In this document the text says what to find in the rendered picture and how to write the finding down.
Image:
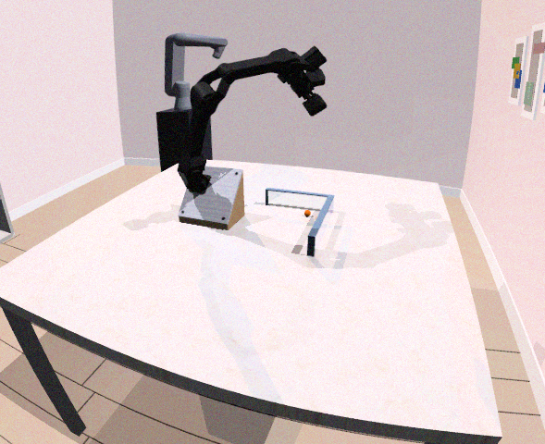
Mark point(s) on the clear low l-shaped wall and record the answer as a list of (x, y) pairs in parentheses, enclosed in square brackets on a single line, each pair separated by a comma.
[(302, 202)]

